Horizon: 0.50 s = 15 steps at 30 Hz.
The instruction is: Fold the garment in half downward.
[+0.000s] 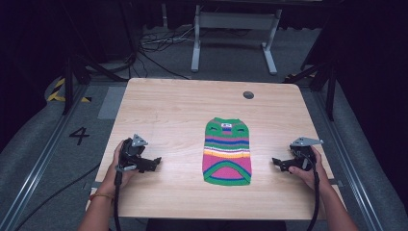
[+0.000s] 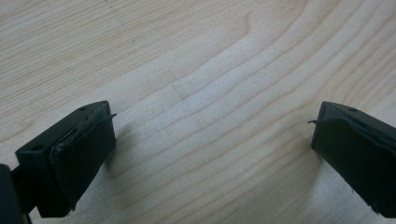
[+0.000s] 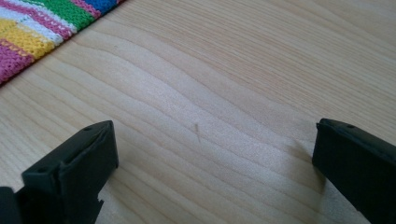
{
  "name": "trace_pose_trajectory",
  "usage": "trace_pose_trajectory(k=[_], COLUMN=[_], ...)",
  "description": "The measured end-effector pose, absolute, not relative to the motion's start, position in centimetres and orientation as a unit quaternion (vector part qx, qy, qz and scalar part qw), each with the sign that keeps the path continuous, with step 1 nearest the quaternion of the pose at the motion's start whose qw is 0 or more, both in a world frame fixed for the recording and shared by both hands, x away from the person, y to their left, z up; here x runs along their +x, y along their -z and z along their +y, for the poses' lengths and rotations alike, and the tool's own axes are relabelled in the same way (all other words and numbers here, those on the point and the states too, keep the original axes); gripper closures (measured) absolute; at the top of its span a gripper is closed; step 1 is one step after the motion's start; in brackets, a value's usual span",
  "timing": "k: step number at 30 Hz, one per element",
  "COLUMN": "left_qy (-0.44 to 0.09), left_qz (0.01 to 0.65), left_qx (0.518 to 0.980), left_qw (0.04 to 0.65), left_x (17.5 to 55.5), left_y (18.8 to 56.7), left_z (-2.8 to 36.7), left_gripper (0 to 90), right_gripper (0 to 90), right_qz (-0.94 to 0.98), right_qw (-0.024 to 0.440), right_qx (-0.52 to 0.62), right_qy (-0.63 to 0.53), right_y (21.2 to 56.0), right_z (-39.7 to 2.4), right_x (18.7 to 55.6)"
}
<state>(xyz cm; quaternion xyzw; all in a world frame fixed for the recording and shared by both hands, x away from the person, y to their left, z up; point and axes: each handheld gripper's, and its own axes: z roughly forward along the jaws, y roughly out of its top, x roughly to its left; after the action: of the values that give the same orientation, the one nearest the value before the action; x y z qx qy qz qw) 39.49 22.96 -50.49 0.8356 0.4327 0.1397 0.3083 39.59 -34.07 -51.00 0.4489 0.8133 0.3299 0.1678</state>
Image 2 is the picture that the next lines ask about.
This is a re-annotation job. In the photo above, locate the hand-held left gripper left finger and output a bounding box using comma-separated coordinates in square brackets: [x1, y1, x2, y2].
[14, 100, 118, 218]

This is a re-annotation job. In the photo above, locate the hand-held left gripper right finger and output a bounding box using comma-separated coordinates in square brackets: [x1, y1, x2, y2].
[307, 101, 396, 219]

